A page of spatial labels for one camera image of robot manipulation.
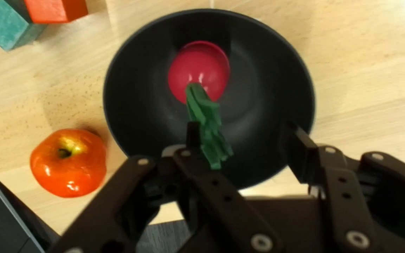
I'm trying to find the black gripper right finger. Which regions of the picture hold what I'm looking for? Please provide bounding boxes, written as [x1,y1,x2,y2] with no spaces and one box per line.
[284,124,405,253]

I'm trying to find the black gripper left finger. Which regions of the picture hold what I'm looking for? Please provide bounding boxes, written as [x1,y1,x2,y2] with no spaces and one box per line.
[46,120,284,253]

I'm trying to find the red orange apple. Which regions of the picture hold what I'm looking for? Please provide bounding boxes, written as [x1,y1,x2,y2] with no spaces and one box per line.
[29,128,108,199]

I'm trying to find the teal wooden block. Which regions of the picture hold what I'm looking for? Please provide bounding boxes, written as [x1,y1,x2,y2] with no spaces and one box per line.
[0,0,46,52]

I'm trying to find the orange wooden block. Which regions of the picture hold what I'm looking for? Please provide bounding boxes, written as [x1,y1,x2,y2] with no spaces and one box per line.
[22,0,90,26]

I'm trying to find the red radish toy green leaves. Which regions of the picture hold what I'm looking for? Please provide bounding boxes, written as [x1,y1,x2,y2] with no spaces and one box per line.
[166,40,235,172]

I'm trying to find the black bowl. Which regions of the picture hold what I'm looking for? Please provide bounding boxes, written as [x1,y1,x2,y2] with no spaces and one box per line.
[102,7,316,190]

